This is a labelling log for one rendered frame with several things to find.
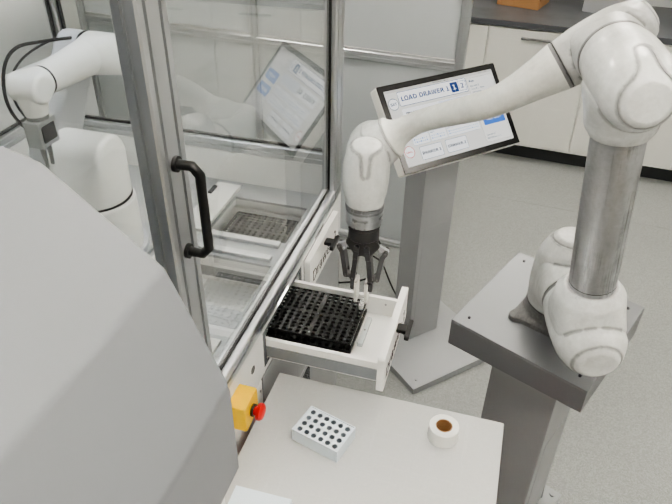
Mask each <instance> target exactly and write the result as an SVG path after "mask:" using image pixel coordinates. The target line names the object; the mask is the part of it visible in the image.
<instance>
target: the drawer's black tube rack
mask: <svg viewBox="0 0 672 504"><path fill-rule="evenodd" d="M291 288H293V289H290V290H289V291H291V292H288V294H289V295H286V297H287V298H286V299H284V301H285V302H283V303H282V304H283V305H281V306H280V308H281V309H280V310H278V312H279V313H276V315H277V316H276V317H274V319H275V320H272V322H273V323H272V324H270V326H271V327H269V328H268V329H269V331H268V332H267V334H266V336H268V337H272V338H277V339H282V340H286V341H291V342H296V343H300V344H305V345H310V346H314V347H319V348H324V349H328V350H333V351H338V352H342V353H347V354H351V352H352V349H353V347H354V344H355V341H356V339H357V336H358V334H359V331H360V329H361V326H362V323H363V321H364V318H365V316H366V313H367V309H365V311H364V313H363V317H362V318H361V320H360V323H359V325H358V328H357V330H356V333H355V335H354V338H353V340H352V343H351V346H347V345H343V342H344V340H345V339H346V338H345V337H346V334H347V332H348V330H349V327H350V325H351V322H352V321H355V320H359V319H355V320H353V317H354V315H355V312H356V310H357V308H358V305H359V303H360V300H361V299H357V301H359V302H354V298H352V297H347V296H342V295H336V294H331V293H326V292H321V291H316V290H311V289H306V288H300V287H295V286H292V287H291ZM296 289H299V290H296ZM303 290H305V291H304V292H303ZM295 292H297V293H295ZM309 292H311V293H309ZM315 293H318V294H315ZM301 294H303V295H301ZM321 294H324V295H321ZM307 295H310V296H307ZM313 296H317V297H313ZM330 296H333V297H330ZM320 297H323V298H320ZM336 297H339V298H336ZM342 298H345V299H342ZM328 299H331V300H328ZM349 299H351V301H349ZM334 300H337V301H334ZM341 301H343V303H342V302H341ZM347 303H351V304H347ZM354 304H357V305H354Z"/></svg>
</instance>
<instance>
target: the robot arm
mask: <svg viewBox="0 0 672 504"><path fill-rule="evenodd" d="M658 32H659V18H658V16H657V14H656V12H655V10H654V9H653V8H652V6H651V5H650V4H649V3H647V2H646V1H641V0H630V1H625V2H621V3H617V4H614V5H612V6H609V7H606V8H604V9H602V10H600V11H598V12H597V13H595V14H593V15H591V16H589V17H588V18H586V19H584V20H582V21H581V22H579V23H577V24H576V25H574V26H572V27H571V28H569V29H568V30H566V31H565V32H564V33H563V34H561V35H560V36H559V37H557V38H556V39H555V40H553V41H552V42H551V43H549V44H548V45H546V46H545V47H544V48H543V49H541V50H540V51H539V52H538V53H537V54H536V55H535V56H533V57H532V58H531V59H530V60H529V61H528V62H526V63H525V64H524V65H523V66H521V67H520V68H519V69H518V70H517V71H515V72H514V73H513V74H511V75H510V76H509V77H507V78H506V79H504V80H503V81H501V82H500V83H498V84H496V85H494V86H492V87H490V88H487V89H485V90H482V91H480V92H477V93H473V94H470V95H467V96H463V97H460V98H456V99H453V100H449V101H446V102H442V103H439V104H435V105H432V106H428V107H425V108H422V109H419V110H416V111H414V112H411V113H409V114H406V115H404V116H402V117H400V118H397V119H394V120H388V119H385V118H381V119H378V120H369V121H365V122H363V123H361V124H359V125H358V126H357V127H356V128H355V129H354V130H353V132H352V133H351V135H350V138H349V140H348V144H347V148H346V154H345V157H344V162H343V192H344V195H345V199H346V202H345V207H346V216H345V220H346V223H347V224H348V237H347V239H346V240H342V239H340V240H339V242H338V244H337V249H338V250H339V252H340V258H341V264H342V271H343V276H344V277H349V278H350V288H351V289H354V302H357V299H358V297H359V282H360V275H358V274H357V270H358V263H359V257H360V256H363V257H365V261H366V270H367V278H366V280H365V283H364V304H367V301H368V299H369V292H372V290H373V284H374V282H376V283H378V282H379V280H380V278H381V275H382V270H383V266H384V262H385V258H386V257H387V256H388V253H389V251H390V248H389V247H386V248H385V247H383V246H382V245H381V242H380V241H379V228H380V225H381V223H382V221H383V209H384V199H385V196H386V194H387V189H388V184H389V175H390V166H391V165H392V164H393V163H394V162H395V161H396V160H397V159H398V158H399V157H400V156H401V155H403V154H404V149H405V146H406V144H407V143H408V142H409V141H410V140H411V139H413V138H414V137H416V136H417V135H419V134H421V133H424V132H426V131H430V130H434V129H439V128H444V127H450V126H455V125H461V124H466V123H472V122H477V121H482V120H486V119H490V118H494V117H497V116H500V115H503V114H505V113H508V112H511V111H513V110H516V109H518V108H521V107H523V106H526V105H528V104H530V103H533V102H535V101H538V100H541V99H543V98H546V97H548V96H551V95H554V94H557V93H560V92H563V91H566V90H569V89H571V88H573V87H575V86H577V85H579V84H581V90H582V102H583V124H584V127H585V129H586V131H587V133H588V135H589V136H590V138H589V144H588V151H587V158H586V164H585V171H584V178H583V185H582V191H581V198H580V205H579V211H578V218H577V225H576V227H563V228H560V229H558V230H556V231H553V232H552V233H551V234H550V235H549V236H548V237H547V238H546V239H545V240H544V241H543V242H542V244H541V245H540V247H539V249H538V251H537V253H536V256H535V259H534V263H533V266H532V270H531V274H530V280H529V287H528V292H527V295H526V297H525V298H524V299H523V300H522V301H521V302H520V304H519V305H518V306H517V307H516V308H514V309H513V310H511V311H510V312H509V315H508V318H509V319H510V320H511V321H513V322H517V323H521V324H523V325H525V326H527V327H529V328H531V329H533V330H535V331H537V332H540V333H542V334H544V335H546V336H548V337H550V339H551V341H552V344H553V347H554V349H555V351H556V353H557V355H558V356H559V358H560V359H561V360H562V361H563V362H564V363H565V364H566V365H567V366H568V367H569V368H570V369H571V370H573V371H574V372H576V373H580V374H582V375H585V376H590V377H597V376H603V375H606V374H608V373H610V372H612V371H614V370H615V369H616V368H617V367H618V366H619V365H620V364H621V363H622V361H623V359H624V357H625V354H626V351H627V346H628V339H627V335H626V331H627V292H626V290H625V288H624V286H623V285H622V284H621V283H620V281H619V280H618V278H619V273H620V268H621V264H622V259H623V254H624V250H625V245H626V240H627V235H628V231H629V226H630V221H631V216H632V212H633V207H634V202H635V198H636V193H637V188H638V183H639V179H640V174H641V169H642V165H643V160H644V155H645V150H646V146H647V142H648V141H649V140H650V139H651V138H652V137H653V136H654V135H655V134H656V133H657V132H658V130H659V128H660V126H661V125H662V124H663V123H664V122H666V121H667V120H668V119H669V118H670V117H671V115H672V55H671V54H670V52H669V51H668V50H667V48H666V47H665V46H664V45H663V43H662V42H661V41H660V40H659V39H658V38H657V35H658ZM551 44H552V45H551ZM347 245H348V246H349V248H350V249H351V251H352V252H353V258H352V259H353V260H352V267H351V270H350V265H349V258H348V251H347ZM377 250H379V255H380V259H379V262H378V267H377V271H376V275H374V266H373V254H374V253H375V252H376V251H377ZM356 274H357V275H356Z"/></svg>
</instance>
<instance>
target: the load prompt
mask: <svg viewBox="0 0 672 504"><path fill-rule="evenodd" d="M467 91H469V89H468V86H467V83H466V80H465V77H464V78H459V79H455V80H450V81H446V82H441V83H437V84H432V85H427V86H423V87H418V88H414V89H409V90H405V91H400V92H396V94H397V97H398V100H399V103H400V106H401V107H403V106H407V105H411V104H416V103H420V102H424V101H429V100H433V99H437V98H441V97H446V96H450V95H454V94H459V93H463V92H467Z"/></svg>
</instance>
